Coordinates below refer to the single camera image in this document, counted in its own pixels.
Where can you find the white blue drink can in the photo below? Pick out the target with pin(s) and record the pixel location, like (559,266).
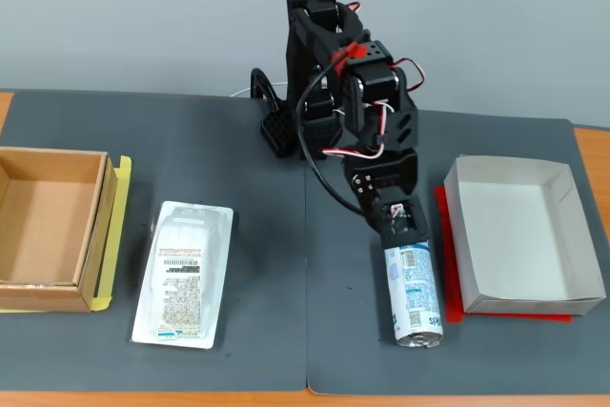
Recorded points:
(414,292)

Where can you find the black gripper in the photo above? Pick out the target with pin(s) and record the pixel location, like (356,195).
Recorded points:
(366,185)

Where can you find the yellow paper sheet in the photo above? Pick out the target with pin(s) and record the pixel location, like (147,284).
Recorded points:
(119,197)

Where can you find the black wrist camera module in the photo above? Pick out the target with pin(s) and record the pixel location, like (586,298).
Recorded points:
(405,230)

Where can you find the dark grey table mat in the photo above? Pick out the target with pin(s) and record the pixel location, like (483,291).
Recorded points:
(352,354)
(238,359)

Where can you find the red paper sheet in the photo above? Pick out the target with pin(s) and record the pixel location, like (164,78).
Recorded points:
(453,304)

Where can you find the black table clamp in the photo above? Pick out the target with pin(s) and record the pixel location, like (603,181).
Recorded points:
(276,133)

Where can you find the white plastic blister pack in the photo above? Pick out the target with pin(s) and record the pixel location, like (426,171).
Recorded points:
(183,278)

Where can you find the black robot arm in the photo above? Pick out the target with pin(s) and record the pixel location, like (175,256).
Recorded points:
(305,45)

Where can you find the white paper box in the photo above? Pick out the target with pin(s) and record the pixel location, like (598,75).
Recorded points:
(514,235)

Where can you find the brown cardboard box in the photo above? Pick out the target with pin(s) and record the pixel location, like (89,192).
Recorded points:
(38,216)

